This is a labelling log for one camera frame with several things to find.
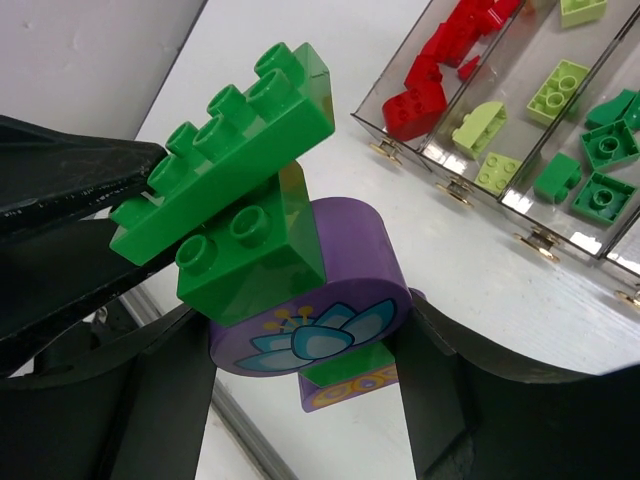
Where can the purple green flower lego figure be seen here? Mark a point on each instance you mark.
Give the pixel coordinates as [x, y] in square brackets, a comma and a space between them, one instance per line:
[293, 285]

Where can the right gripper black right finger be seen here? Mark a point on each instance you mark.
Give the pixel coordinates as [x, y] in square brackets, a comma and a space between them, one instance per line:
[477, 410]

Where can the small red lego wedge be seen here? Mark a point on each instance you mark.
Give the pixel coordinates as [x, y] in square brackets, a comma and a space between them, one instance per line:
[465, 71]

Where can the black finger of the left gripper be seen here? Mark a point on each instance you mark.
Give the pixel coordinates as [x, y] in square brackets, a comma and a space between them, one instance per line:
[52, 281]
[50, 178]

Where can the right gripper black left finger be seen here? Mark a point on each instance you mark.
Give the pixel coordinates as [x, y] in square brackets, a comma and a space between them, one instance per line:
[55, 425]

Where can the red lego brick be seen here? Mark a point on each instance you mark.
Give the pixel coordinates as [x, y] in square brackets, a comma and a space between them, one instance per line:
[416, 111]

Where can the dark green square lego brick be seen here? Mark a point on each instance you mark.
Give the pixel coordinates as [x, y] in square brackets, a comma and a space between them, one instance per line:
[610, 147]

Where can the green 2x4 brick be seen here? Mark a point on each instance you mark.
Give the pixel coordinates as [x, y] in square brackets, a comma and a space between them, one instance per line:
[249, 137]

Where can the light green square lego brick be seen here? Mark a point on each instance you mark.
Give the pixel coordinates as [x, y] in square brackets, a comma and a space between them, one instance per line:
[496, 172]

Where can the clear bin for light green legos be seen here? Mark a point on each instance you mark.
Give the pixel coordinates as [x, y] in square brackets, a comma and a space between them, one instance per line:
[511, 71]

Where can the dark green lego cluster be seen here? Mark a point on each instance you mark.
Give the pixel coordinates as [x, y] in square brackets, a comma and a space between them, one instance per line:
[602, 198]

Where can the light green 2x3 lego brick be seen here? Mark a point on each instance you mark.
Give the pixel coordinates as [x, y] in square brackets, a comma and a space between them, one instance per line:
[555, 92]

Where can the yellow green lego stack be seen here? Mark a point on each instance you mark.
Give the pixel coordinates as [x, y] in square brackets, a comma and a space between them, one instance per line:
[578, 12]

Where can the clear bin for red legos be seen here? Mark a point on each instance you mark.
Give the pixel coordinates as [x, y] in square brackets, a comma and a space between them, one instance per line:
[390, 81]

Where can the clear bin for purple legos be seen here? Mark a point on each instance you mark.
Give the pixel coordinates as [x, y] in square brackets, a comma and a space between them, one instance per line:
[622, 261]

